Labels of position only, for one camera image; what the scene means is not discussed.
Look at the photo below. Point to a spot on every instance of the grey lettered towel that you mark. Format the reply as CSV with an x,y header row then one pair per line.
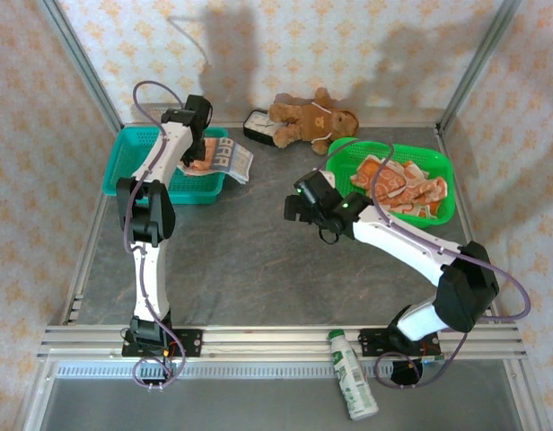
x,y
231,157

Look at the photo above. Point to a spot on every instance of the orange cartoon grid towel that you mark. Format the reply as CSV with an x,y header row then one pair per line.
x,y
431,190

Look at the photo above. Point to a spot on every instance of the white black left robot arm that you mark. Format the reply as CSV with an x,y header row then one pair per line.
x,y
151,278

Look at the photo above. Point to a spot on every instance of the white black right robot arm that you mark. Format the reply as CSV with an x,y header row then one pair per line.
x,y
393,238

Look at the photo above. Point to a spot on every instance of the black alarm clock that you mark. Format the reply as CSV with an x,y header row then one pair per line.
x,y
256,128

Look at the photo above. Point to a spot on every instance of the teal plastic basket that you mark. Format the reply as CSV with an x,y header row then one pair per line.
x,y
119,166

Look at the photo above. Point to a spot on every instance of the brown teddy bear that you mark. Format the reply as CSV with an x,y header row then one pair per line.
x,y
312,121

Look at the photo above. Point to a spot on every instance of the green plastic basket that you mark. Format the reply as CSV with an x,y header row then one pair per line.
x,y
415,150

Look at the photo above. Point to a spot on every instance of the white green plastic bottle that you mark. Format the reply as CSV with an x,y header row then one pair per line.
x,y
353,377

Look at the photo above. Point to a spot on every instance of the small green circuit board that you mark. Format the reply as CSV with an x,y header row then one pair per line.
x,y
433,360

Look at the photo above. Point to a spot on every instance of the aluminium side rail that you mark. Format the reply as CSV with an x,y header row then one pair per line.
x,y
93,233
466,211

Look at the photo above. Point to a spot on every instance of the wide aluminium mounting rail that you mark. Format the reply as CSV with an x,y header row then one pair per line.
x,y
267,343

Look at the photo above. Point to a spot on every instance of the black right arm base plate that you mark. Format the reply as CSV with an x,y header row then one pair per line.
x,y
371,343

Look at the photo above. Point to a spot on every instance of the aluminium frame post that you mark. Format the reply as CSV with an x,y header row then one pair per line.
x,y
81,58
481,58

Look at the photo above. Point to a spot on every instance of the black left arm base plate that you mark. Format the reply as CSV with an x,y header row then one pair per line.
x,y
193,343

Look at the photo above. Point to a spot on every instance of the aluminium frame leg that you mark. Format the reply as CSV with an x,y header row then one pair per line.
x,y
36,413
530,404

